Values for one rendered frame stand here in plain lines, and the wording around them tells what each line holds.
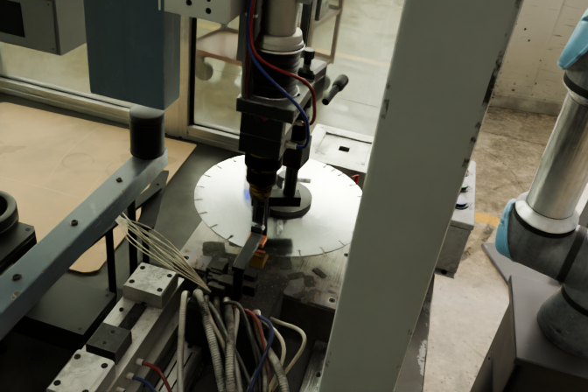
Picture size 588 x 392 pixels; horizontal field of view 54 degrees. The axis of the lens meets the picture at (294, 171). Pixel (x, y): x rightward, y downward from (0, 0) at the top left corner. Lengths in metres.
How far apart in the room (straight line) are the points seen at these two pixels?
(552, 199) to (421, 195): 0.88
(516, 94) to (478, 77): 4.02
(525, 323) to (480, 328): 1.07
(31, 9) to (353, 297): 0.71
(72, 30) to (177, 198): 0.61
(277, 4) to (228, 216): 0.43
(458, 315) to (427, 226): 2.12
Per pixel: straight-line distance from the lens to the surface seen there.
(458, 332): 2.30
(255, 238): 0.93
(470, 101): 0.23
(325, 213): 1.06
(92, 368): 0.88
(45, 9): 0.89
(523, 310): 1.32
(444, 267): 1.30
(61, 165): 1.54
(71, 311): 1.04
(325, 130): 1.44
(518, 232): 1.18
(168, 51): 0.75
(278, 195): 0.97
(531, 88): 4.26
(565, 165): 1.08
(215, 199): 1.06
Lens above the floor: 1.57
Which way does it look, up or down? 32 degrees down
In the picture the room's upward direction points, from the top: 8 degrees clockwise
